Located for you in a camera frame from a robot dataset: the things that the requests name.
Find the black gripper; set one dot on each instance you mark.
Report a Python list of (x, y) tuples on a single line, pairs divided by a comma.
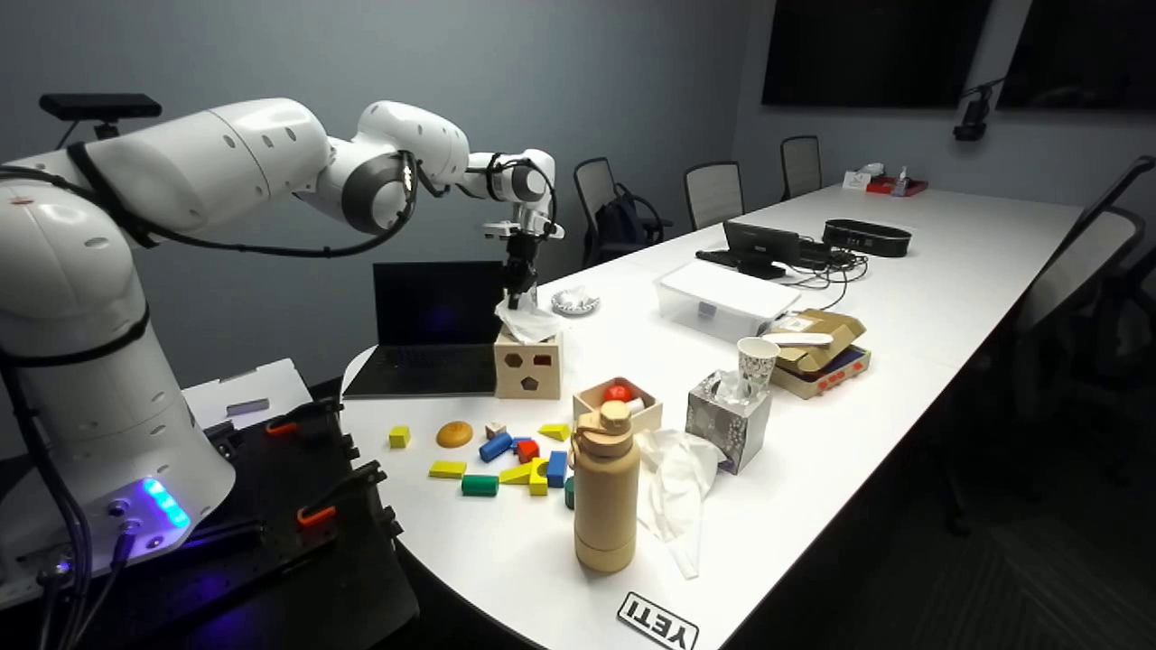
[(522, 256)]

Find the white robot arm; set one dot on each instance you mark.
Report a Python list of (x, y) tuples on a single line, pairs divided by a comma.
[(218, 157)]

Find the white round device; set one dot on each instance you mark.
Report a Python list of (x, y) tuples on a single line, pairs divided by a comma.
[(576, 305)]

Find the wooden shape sorter cube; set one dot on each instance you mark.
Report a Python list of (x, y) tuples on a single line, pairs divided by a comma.
[(528, 369)]

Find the black laptop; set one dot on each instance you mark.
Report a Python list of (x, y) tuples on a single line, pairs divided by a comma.
[(419, 325)]

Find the black backpack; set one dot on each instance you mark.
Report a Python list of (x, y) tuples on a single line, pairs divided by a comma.
[(631, 222)]

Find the grey office chair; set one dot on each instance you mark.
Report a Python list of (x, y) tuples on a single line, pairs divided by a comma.
[(592, 183), (801, 162), (713, 191)]

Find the red ball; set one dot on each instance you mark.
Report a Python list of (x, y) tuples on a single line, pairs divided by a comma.
[(618, 391)]

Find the yellow triangle block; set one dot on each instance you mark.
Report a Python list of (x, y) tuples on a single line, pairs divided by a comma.
[(554, 429)]

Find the red wooden block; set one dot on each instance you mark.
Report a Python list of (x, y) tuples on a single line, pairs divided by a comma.
[(527, 449)]

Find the orange dome block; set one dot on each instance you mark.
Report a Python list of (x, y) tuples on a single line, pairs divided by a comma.
[(453, 435)]

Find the blue wooden block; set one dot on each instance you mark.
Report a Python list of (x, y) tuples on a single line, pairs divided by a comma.
[(496, 449), (559, 467)]

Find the small wooden box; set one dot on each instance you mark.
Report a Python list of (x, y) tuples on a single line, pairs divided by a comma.
[(643, 415)]

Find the yellow wooden block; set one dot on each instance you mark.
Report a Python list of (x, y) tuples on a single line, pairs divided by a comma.
[(517, 474)]

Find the small yellow cube block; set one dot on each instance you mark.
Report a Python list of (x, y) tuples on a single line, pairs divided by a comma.
[(400, 437)]

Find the yellow flat block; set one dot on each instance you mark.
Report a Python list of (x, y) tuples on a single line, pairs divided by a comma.
[(446, 470)]

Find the green wooden block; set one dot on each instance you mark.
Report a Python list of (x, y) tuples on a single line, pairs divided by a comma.
[(570, 492), (478, 486)]

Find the white flat box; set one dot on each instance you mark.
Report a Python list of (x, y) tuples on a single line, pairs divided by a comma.
[(725, 293)]

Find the tan water bottle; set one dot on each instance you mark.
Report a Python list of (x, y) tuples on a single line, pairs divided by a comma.
[(605, 508)]

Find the pile of white napkins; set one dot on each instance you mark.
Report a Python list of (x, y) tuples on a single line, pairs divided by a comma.
[(672, 482)]

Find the black monitor device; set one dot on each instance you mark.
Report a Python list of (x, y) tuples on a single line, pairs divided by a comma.
[(761, 242)]

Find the white paper cup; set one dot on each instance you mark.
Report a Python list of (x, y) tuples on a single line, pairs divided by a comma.
[(755, 361)]

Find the orange clamp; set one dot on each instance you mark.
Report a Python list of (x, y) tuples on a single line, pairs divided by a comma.
[(280, 428), (316, 518)]

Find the white paper sheet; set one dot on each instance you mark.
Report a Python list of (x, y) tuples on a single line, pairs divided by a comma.
[(239, 382)]

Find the open cardboard box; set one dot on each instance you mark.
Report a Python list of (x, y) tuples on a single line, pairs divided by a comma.
[(825, 329)]

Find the flat red printed box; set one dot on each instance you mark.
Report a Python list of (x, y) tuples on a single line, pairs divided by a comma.
[(834, 376)]

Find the small white box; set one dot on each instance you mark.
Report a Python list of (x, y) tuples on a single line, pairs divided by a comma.
[(856, 183)]

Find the black robot cart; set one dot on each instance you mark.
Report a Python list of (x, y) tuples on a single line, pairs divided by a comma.
[(301, 577)]

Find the red tray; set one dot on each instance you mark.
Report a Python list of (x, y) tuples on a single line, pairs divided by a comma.
[(900, 184)]

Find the dark office chair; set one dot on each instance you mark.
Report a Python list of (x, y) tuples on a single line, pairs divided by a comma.
[(1084, 274)]

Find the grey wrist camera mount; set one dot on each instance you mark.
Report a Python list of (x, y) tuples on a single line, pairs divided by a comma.
[(527, 228)]

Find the large black wall screen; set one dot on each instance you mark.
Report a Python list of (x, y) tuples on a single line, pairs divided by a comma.
[(1077, 56), (873, 51)]

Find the black camera on stand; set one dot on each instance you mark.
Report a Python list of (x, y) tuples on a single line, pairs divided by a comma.
[(100, 107)]

